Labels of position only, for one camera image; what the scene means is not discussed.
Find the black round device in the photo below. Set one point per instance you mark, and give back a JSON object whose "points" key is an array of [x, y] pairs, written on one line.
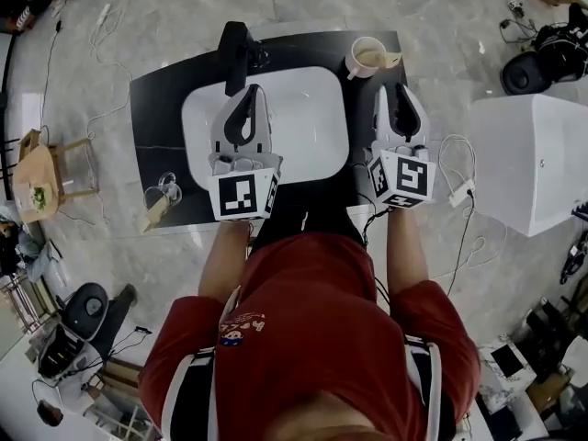
{"points": [[519, 76]]}

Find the small wooden stool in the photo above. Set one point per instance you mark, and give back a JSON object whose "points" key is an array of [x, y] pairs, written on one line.
{"points": [[32, 168]]}

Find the black faucet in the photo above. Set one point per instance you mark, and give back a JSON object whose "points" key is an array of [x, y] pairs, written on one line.
{"points": [[236, 53]]}

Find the clear glass cup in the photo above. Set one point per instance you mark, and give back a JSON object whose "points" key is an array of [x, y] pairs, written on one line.
{"points": [[173, 191]]}

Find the black office chair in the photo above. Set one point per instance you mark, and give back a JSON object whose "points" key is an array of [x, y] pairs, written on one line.
{"points": [[85, 308]]}

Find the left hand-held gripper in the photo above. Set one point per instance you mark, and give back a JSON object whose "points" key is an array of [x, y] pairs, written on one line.
{"points": [[236, 195]]}

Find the person's chin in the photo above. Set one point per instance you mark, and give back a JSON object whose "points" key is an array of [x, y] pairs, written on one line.
{"points": [[331, 423]]}

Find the person's left forearm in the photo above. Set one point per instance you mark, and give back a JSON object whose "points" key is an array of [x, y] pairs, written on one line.
{"points": [[225, 264]]}

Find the white ceramic mug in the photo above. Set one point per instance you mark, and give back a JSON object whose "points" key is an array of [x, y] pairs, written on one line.
{"points": [[367, 72]]}

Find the person's red shirt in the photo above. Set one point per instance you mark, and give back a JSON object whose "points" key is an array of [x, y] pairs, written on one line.
{"points": [[312, 329]]}

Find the black backpack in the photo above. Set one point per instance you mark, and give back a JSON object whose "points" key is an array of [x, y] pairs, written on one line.
{"points": [[562, 48]]}

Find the person's right forearm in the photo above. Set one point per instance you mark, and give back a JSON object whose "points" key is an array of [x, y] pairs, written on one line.
{"points": [[406, 251]]}

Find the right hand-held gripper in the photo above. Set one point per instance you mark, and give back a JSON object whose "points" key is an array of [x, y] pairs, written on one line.
{"points": [[411, 177]]}

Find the white sink basin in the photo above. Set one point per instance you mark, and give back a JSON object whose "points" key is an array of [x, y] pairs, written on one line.
{"points": [[308, 122]]}

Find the white bathtub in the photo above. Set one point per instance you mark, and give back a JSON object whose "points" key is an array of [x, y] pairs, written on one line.
{"points": [[528, 154]]}

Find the white power strip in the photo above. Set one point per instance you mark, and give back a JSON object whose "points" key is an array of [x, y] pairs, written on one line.
{"points": [[105, 13], [461, 194]]}

